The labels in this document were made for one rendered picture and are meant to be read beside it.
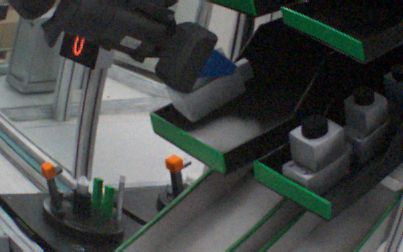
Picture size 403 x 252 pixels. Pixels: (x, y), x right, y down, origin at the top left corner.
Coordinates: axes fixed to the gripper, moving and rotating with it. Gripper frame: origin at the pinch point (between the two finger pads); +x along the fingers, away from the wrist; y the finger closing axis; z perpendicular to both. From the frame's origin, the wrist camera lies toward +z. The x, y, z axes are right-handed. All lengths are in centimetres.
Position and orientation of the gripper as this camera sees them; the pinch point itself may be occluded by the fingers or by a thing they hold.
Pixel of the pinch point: (196, 50)
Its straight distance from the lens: 89.2
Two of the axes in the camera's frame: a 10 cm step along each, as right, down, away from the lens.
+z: 4.6, -8.8, -1.5
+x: 7.8, 3.1, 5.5
